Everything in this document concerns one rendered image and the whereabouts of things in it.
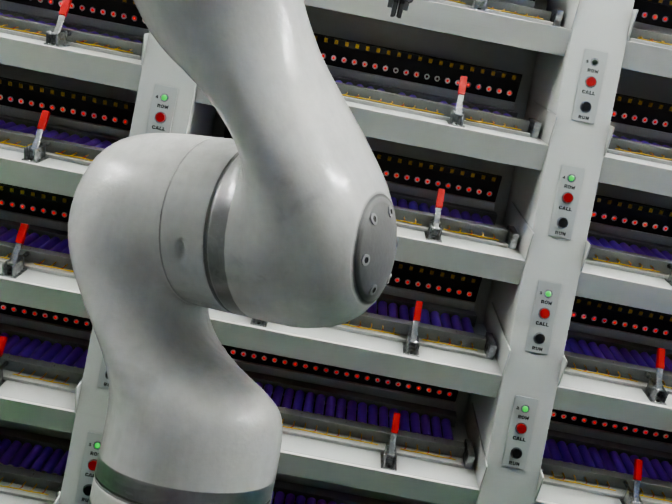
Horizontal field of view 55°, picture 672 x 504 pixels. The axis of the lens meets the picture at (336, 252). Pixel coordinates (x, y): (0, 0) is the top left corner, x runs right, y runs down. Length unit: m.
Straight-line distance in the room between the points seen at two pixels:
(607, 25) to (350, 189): 0.92
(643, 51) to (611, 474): 0.75
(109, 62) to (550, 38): 0.75
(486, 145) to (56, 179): 0.73
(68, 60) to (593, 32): 0.89
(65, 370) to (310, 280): 0.94
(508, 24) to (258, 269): 0.89
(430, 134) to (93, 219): 0.77
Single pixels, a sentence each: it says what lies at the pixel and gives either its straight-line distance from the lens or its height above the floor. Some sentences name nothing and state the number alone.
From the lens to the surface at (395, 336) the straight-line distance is 1.17.
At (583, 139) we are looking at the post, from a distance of 1.20.
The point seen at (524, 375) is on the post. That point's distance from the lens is 1.17.
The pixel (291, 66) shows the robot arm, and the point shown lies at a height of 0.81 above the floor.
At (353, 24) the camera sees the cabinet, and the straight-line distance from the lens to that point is 1.37.
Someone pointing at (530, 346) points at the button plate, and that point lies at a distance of 1.16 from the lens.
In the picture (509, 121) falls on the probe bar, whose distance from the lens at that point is 1.23.
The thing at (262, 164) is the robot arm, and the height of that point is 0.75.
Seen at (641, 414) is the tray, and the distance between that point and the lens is 1.27.
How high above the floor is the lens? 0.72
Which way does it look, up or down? 1 degrees down
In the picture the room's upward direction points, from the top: 11 degrees clockwise
